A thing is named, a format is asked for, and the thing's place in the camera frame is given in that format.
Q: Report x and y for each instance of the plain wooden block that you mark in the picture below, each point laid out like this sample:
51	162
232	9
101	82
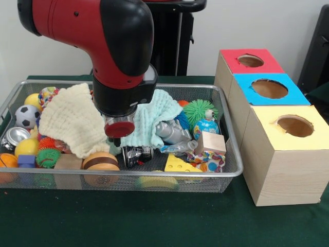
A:
211	142

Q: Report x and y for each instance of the dark green side table cloth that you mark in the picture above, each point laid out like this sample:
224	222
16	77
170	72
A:
321	99

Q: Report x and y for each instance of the clear mesh bin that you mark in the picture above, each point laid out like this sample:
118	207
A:
230	164

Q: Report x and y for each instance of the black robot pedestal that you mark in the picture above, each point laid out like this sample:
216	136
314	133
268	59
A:
175	41

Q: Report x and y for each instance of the blue spiky ball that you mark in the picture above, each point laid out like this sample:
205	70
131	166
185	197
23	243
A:
183	120

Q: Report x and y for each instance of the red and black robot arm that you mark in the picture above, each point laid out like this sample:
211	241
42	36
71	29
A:
103	41

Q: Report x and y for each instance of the wooden box with three holes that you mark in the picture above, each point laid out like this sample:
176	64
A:
288	175

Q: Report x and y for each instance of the yellow cheese wedge toy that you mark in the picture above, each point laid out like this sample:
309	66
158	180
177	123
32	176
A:
180	164

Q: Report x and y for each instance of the mint green muslin cloth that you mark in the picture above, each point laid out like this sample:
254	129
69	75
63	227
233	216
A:
149	116

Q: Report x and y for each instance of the dark green tablecloth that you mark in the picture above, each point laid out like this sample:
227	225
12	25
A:
154	221

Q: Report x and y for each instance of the green spiky ball with eyes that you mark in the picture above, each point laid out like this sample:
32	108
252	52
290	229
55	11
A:
198	111

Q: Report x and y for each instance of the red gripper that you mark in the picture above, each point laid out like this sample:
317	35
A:
120	128

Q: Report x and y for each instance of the red ball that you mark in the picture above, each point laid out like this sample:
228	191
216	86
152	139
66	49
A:
183	103

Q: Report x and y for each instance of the blue globe ball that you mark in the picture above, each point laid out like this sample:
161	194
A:
206	128

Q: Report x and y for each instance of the cream muslin cloth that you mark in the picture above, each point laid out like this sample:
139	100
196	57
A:
72	121

